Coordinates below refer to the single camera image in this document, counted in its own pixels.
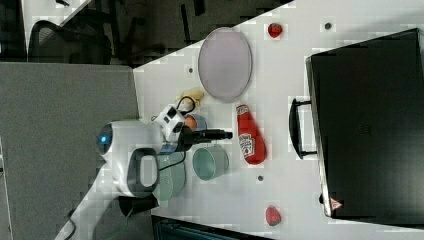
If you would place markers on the red strawberry toy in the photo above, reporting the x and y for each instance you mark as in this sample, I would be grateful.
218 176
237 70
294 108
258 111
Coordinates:
275 30
272 216

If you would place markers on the red strawberry toy top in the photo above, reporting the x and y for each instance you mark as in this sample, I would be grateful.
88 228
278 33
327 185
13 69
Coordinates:
275 30

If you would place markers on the orange ball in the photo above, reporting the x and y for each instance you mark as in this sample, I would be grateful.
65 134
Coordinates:
191 122

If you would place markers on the green mug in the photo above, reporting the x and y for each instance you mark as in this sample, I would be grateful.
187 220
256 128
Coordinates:
210 162

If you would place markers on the red ketchup bottle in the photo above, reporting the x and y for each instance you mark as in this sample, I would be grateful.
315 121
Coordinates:
251 142

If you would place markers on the green oval strainer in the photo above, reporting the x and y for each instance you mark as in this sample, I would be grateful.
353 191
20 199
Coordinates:
172 178

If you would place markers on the black office chair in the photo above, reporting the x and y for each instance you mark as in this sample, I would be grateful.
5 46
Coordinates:
50 43

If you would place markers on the grey round plate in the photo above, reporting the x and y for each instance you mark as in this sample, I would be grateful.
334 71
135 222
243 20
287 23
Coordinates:
225 64

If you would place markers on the red strawberry toy bottom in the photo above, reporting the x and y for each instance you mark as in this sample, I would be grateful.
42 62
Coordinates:
272 216

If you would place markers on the blue bowl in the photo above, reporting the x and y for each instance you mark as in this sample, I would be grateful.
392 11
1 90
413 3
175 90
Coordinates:
201 122

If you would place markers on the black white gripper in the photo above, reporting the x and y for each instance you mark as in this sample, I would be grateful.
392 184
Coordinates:
176 133

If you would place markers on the yellow banana toy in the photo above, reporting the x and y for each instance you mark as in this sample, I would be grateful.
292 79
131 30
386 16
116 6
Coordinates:
190 98

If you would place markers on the silver toaster oven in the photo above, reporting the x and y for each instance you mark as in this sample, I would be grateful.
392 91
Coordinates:
367 109

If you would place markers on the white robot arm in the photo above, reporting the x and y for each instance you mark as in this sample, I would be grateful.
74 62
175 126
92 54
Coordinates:
130 149

